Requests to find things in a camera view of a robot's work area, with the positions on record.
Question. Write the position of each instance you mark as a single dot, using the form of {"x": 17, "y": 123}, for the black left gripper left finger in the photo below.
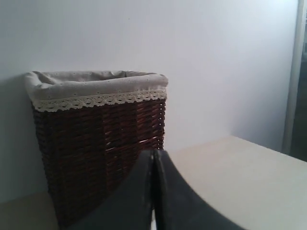
{"x": 130, "y": 206}

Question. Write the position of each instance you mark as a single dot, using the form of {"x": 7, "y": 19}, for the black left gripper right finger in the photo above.
{"x": 176, "y": 204}

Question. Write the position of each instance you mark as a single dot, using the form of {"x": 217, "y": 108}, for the dark brown wicker basket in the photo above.
{"x": 87, "y": 152}

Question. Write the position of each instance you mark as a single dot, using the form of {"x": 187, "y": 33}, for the white lace basket liner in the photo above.
{"x": 65, "y": 90}

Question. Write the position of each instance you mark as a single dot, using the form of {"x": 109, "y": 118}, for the grey window frame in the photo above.
{"x": 300, "y": 27}

